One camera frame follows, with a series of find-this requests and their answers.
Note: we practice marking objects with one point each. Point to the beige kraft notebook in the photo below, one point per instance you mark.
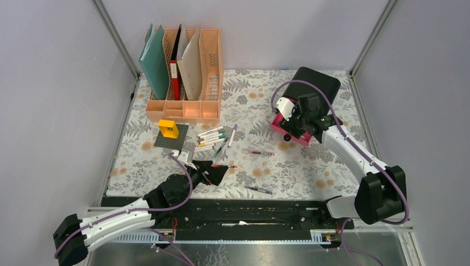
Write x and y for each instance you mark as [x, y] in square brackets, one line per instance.
[189, 63]

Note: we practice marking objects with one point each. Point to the white purple marker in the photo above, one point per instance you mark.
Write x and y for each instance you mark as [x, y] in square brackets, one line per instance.
[230, 143]

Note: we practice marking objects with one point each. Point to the white marker black cap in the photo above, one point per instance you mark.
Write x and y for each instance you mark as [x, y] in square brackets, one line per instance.
[217, 129]

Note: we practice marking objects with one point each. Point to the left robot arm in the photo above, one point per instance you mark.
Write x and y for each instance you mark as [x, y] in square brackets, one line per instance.
[76, 237]

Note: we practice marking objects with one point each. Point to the teal folder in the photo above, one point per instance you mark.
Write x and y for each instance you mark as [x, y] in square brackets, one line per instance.
[153, 62]

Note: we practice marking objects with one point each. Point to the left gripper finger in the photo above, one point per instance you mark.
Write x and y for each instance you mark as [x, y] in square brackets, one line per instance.
[214, 175]
[203, 166]

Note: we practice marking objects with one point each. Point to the yellow block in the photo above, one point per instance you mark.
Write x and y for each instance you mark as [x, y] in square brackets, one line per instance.
[168, 129]

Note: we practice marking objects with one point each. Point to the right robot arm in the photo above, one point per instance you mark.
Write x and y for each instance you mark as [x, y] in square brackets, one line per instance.
[381, 196]

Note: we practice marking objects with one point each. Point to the black pink drawer box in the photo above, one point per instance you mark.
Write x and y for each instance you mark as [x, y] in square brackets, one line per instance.
[306, 81]

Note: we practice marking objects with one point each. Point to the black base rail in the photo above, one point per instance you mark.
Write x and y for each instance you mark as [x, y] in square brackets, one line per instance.
[247, 220]

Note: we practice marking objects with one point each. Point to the purple pen near front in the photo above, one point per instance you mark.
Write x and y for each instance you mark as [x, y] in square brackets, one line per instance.
[261, 190]

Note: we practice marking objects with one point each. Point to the dark red pen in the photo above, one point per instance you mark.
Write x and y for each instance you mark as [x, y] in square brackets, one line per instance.
[263, 153]

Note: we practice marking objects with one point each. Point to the orange plastic file organizer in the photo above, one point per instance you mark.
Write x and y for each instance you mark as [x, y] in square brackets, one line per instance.
[206, 110]

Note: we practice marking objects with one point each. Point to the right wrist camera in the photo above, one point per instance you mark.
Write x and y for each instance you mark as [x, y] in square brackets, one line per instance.
[286, 107]

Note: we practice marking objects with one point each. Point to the white marker pink cap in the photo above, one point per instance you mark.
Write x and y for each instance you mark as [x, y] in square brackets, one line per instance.
[203, 148]

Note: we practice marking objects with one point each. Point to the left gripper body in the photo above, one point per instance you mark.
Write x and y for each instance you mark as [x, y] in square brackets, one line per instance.
[196, 177]

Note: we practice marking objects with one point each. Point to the grey baseplate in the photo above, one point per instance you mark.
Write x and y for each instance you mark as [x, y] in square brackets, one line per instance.
[173, 144]

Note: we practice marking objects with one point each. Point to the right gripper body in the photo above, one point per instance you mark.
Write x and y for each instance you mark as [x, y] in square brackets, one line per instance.
[296, 124]

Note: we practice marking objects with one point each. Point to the red binder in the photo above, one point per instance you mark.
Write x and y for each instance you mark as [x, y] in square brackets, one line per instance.
[176, 81]

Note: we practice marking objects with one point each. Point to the floral table mat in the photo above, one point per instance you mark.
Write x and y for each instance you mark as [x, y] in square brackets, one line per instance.
[294, 172]

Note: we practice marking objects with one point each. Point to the white marker green cap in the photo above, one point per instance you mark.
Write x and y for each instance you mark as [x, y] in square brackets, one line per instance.
[211, 135]

